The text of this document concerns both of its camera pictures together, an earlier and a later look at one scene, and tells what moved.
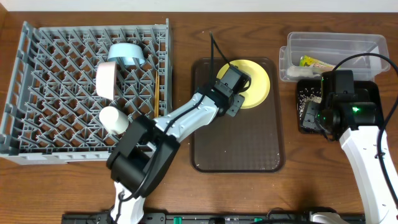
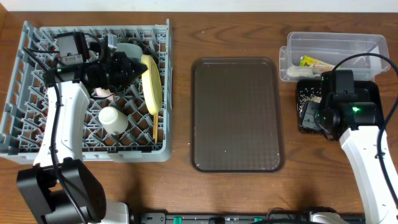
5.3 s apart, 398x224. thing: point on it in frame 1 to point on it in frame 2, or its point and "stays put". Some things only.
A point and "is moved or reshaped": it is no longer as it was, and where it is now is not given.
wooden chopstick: [158, 94] is moved or reshaped
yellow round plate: [259, 88] to [152, 85]
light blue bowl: [127, 53] stays put
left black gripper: [236, 104] to [119, 70]
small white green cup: [114, 120] stays put
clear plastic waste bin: [308, 54] stays put
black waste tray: [311, 91] stays put
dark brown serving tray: [252, 139] stays put
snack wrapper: [309, 61] stays put
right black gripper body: [310, 113] stays put
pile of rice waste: [306, 95] stays put
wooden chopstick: [155, 94] is moved or reshaped
